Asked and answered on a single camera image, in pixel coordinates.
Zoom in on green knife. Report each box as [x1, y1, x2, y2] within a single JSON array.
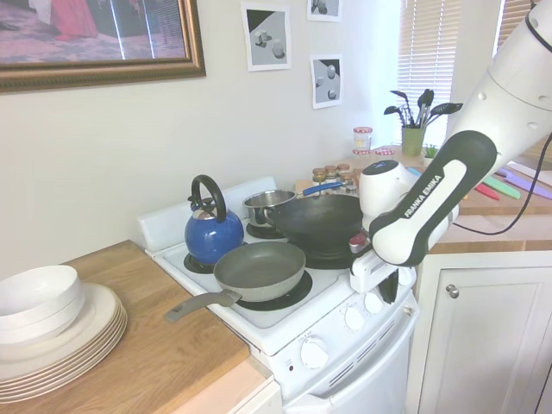
[[482, 175, 521, 200]]

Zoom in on medium grey shapes paper print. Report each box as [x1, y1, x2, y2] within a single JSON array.
[[309, 53, 345, 110]]

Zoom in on steel pot with blue handle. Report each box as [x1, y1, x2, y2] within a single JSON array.
[[241, 180, 346, 227]]

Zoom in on white bowl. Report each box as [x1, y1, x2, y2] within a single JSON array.
[[0, 264, 81, 319], [0, 295, 85, 347]]

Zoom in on wide white window blinds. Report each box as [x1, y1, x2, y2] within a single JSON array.
[[398, 0, 455, 148]]

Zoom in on black tongs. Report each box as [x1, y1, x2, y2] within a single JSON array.
[[414, 88, 436, 129]]

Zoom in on red knife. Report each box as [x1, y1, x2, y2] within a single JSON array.
[[473, 182, 501, 201]]

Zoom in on black ladle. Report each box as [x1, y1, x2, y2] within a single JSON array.
[[383, 105, 409, 129]]

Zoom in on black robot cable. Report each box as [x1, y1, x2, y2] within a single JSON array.
[[451, 132, 552, 236]]

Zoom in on white oven temperature knob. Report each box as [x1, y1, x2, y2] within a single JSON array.
[[300, 336, 329, 370]]

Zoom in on black stove burner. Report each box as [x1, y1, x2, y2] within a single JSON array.
[[245, 221, 286, 241], [183, 252, 226, 275], [235, 269, 314, 312], [301, 248, 360, 271]]

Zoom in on purple knife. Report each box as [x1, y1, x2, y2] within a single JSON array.
[[494, 168, 552, 191]]

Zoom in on grey frying pan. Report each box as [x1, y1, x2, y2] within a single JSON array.
[[164, 240, 307, 323]]

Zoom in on white electric stove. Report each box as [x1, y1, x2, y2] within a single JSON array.
[[137, 175, 419, 414]]

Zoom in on blue kettle with black handle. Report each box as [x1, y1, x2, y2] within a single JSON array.
[[184, 174, 246, 266]]

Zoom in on white oven door handle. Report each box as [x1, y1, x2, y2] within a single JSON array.
[[282, 304, 418, 411]]

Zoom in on black wok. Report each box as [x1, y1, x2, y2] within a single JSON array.
[[262, 194, 366, 256]]

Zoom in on black spatula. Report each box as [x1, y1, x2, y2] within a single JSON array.
[[389, 90, 414, 129]]

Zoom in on red and grey small device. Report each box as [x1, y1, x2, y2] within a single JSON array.
[[348, 231, 370, 255]]

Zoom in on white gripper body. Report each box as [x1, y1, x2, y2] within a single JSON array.
[[349, 251, 401, 294]]

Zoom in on cream plate with brown rim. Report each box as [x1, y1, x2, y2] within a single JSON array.
[[0, 282, 123, 360], [0, 321, 129, 389], [0, 301, 126, 367], [0, 327, 129, 394], [0, 314, 129, 383], [0, 308, 128, 375]]

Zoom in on black slotted spoon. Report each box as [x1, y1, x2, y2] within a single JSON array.
[[424, 102, 465, 129]]

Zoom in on white burner knob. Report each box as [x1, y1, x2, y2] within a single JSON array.
[[364, 292, 385, 315], [343, 306, 366, 332]]

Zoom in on white cabinet door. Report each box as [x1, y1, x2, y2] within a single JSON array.
[[414, 251, 552, 414]]

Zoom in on green utensil holder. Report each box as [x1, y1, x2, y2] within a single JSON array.
[[401, 126, 426, 158]]

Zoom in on large grey shapes paper print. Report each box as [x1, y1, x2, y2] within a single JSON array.
[[240, 2, 292, 72]]

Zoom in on small grey shapes paper print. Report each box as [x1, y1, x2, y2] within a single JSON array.
[[306, 0, 344, 22]]

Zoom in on gold framed painting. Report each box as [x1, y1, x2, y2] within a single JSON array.
[[0, 0, 207, 94]]

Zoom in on narrow white window blinds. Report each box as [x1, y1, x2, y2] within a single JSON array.
[[495, 0, 536, 60]]

